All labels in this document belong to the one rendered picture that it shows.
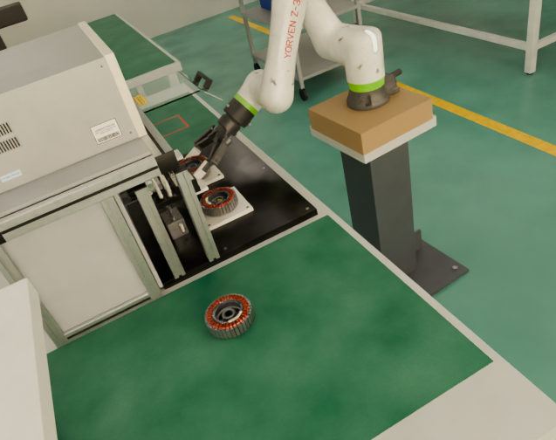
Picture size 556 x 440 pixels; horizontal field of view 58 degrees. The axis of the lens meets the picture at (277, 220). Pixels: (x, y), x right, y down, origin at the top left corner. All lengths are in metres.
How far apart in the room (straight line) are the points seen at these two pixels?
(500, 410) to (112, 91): 1.02
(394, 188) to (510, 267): 0.66
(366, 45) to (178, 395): 1.16
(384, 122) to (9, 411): 1.36
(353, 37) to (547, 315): 1.25
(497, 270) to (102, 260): 1.63
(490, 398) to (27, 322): 0.77
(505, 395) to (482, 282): 1.26
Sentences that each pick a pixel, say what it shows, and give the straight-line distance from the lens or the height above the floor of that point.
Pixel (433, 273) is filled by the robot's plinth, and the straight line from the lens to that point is 2.27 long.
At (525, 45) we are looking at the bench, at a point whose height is 0.19.
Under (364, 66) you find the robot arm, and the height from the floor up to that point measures 0.98.
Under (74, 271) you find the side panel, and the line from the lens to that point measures 1.27.
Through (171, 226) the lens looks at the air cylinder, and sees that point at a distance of 1.46.
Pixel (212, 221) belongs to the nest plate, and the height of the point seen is 0.78.
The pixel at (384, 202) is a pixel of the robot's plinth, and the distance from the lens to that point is 1.95.
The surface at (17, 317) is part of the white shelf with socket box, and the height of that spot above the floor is 1.20.
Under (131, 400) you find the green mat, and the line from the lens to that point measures 1.17.
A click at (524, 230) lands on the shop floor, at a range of 2.52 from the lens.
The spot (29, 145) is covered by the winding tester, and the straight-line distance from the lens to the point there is 1.26.
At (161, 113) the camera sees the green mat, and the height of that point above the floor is 0.75.
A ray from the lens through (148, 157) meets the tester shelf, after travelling 1.17.
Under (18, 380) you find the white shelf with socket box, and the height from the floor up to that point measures 1.20.
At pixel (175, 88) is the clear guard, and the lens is 1.66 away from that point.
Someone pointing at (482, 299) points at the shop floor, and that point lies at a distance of 2.19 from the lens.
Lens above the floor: 1.61
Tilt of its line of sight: 36 degrees down
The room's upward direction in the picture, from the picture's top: 15 degrees counter-clockwise
